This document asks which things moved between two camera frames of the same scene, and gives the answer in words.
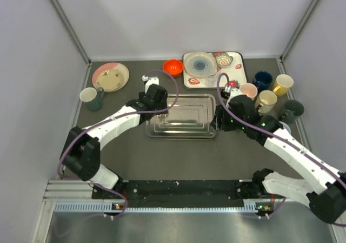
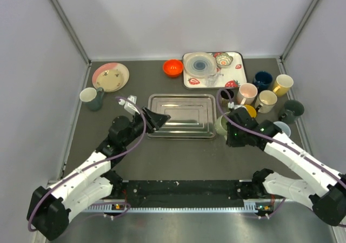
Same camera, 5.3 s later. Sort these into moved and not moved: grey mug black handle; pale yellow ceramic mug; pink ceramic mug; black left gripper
Moved: black left gripper
Not moved: pale yellow ceramic mug; grey mug black handle; pink ceramic mug
